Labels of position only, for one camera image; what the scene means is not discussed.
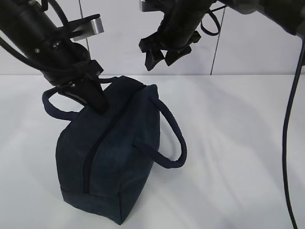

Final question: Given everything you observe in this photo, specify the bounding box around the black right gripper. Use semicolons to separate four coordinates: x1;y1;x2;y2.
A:
139;21;201;71

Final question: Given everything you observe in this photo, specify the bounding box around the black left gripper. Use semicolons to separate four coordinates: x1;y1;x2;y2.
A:
45;60;109;114

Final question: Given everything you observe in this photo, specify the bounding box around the navy blue lunch bag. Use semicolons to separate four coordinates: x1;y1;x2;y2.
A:
42;76;187;224

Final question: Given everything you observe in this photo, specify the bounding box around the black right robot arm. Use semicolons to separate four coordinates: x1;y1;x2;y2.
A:
139;0;305;74

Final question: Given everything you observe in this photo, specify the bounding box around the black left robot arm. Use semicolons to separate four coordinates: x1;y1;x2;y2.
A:
0;0;109;113

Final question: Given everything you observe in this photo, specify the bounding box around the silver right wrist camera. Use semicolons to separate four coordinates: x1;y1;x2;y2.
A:
139;0;164;12

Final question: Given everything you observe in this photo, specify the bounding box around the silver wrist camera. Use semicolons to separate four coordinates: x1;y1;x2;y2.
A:
69;14;104;42
139;0;164;12

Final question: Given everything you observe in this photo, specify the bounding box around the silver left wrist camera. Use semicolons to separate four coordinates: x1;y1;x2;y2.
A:
69;14;104;42

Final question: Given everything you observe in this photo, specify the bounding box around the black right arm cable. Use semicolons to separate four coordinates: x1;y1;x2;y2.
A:
200;4;305;229

